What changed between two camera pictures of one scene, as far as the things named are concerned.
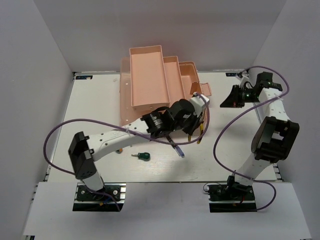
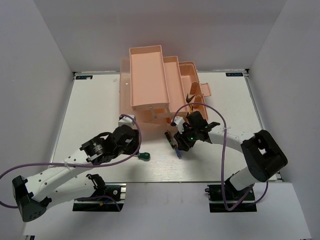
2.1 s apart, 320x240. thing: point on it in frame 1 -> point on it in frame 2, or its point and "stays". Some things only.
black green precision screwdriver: [170, 140] stays
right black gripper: [233, 100] -> [183, 144]
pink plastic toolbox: [149, 81] stays
